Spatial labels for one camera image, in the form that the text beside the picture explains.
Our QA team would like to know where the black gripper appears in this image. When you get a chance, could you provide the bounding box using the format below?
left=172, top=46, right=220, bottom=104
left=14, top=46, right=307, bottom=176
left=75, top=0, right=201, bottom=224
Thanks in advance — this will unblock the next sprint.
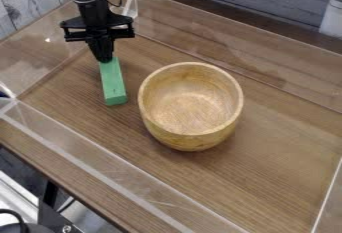
left=61, top=0, right=136, bottom=63

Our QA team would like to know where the green rectangular block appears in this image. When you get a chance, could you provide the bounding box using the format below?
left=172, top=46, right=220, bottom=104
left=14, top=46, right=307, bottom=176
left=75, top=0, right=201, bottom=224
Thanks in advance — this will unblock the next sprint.
left=99, top=57, right=128, bottom=106

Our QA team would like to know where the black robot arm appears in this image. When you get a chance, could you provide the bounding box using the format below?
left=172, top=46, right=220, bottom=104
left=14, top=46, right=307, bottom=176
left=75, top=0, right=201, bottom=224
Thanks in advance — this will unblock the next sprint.
left=61, top=0, right=136, bottom=63

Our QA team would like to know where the brown wooden bowl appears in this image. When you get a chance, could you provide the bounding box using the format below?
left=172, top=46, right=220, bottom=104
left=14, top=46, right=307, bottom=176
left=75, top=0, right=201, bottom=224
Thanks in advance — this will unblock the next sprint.
left=138, top=62, right=245, bottom=152

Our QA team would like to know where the clear acrylic corner bracket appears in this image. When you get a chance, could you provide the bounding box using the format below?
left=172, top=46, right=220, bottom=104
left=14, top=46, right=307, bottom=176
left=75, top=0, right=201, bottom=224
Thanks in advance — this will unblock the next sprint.
left=110, top=0, right=140, bottom=19

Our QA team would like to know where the black metal bracket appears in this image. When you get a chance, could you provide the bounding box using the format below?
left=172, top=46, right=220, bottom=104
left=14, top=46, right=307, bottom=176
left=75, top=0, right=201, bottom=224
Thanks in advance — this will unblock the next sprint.
left=35, top=198, right=86, bottom=233

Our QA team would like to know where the clear acrylic front wall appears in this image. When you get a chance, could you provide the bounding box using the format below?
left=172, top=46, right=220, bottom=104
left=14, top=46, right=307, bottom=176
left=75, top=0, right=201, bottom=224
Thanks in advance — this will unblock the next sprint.
left=0, top=82, right=250, bottom=233

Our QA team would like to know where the black cable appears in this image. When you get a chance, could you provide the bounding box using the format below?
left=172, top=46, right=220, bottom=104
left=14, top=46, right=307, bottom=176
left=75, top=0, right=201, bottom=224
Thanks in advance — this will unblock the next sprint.
left=0, top=208, right=30, bottom=233

